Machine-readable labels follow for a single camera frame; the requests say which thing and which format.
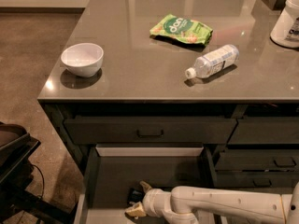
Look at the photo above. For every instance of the black top drawer handle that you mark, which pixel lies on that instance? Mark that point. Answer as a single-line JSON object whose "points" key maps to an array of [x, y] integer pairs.
{"points": [[139, 134]]}

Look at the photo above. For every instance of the right cabinet drawers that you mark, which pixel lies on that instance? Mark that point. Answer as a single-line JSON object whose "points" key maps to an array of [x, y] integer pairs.
{"points": [[263, 149]]}

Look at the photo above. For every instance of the dark blue rxbar wrapper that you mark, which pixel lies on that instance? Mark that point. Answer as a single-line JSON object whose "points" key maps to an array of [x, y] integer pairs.
{"points": [[135, 196]]}

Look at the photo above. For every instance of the closed top drawer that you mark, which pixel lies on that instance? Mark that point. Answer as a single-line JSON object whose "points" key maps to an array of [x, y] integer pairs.
{"points": [[96, 130]]}

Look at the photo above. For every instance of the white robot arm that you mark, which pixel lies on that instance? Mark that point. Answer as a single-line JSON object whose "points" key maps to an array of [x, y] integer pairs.
{"points": [[182, 205]]}

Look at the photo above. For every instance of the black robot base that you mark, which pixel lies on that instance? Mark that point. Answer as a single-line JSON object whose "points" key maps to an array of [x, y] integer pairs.
{"points": [[16, 146]]}

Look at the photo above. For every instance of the green snack bag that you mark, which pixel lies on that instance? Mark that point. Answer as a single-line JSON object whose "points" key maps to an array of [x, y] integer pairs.
{"points": [[183, 30]]}

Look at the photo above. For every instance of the white ceramic bowl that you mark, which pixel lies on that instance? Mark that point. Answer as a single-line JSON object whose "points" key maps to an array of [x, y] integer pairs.
{"points": [[83, 59]]}

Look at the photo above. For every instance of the open middle drawer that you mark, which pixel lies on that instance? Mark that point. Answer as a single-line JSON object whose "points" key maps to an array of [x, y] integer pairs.
{"points": [[114, 168]]}

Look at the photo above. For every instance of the white canister with label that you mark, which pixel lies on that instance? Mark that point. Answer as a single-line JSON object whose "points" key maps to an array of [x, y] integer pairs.
{"points": [[286, 30]]}

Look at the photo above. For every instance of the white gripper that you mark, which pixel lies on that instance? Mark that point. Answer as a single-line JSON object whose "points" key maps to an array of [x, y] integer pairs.
{"points": [[149, 201]]}

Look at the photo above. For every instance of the clear plastic water bottle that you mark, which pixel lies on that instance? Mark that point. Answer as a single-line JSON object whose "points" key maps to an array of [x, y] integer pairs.
{"points": [[213, 62]]}

